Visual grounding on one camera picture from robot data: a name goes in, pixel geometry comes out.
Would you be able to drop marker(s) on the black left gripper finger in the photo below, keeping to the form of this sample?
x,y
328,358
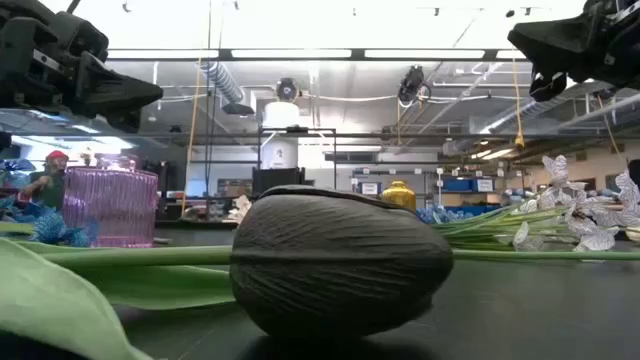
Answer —
x,y
115,92
125,123

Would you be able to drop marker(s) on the blue artificial flower bunch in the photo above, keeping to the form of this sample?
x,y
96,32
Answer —
x,y
50,227

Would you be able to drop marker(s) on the pink ribbed glass vase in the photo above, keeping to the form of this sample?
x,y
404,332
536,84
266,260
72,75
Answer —
x,y
110,210

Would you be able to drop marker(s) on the round black ceiling device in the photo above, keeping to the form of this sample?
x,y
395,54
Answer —
x,y
287,91

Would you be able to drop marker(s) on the yellow glass vase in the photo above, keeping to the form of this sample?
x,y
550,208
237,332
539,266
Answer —
x,y
398,197

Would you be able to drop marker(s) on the long black-framed ceiling light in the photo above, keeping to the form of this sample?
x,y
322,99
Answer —
x,y
300,53

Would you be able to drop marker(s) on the black hanging ceiling device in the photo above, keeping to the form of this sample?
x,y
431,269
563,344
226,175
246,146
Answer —
x,y
411,85

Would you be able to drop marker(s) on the person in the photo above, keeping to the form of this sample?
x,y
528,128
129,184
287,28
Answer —
x,y
50,187

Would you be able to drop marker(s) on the black monitor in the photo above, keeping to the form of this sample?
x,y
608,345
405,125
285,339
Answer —
x,y
277,181

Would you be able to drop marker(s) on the white cylindrical tank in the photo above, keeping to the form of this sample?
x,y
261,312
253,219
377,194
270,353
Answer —
x,y
281,115

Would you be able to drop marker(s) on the cream artificial tulip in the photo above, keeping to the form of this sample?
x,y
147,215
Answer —
x,y
634,235

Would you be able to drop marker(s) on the black artificial tulip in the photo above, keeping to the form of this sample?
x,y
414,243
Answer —
x,y
340,260

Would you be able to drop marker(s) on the large white artificial flower bunch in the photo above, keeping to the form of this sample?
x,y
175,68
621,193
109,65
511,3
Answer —
x,y
590,235

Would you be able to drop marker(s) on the long blue storage bin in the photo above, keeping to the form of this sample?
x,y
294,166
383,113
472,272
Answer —
x,y
450,215

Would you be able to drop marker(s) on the white cabinet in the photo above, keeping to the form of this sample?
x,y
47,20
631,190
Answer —
x,y
280,155

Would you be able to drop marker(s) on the large silver air duct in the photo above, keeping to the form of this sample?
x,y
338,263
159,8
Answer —
x,y
540,107

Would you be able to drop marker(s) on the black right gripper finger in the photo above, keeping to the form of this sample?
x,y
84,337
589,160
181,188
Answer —
x,y
549,89
560,45

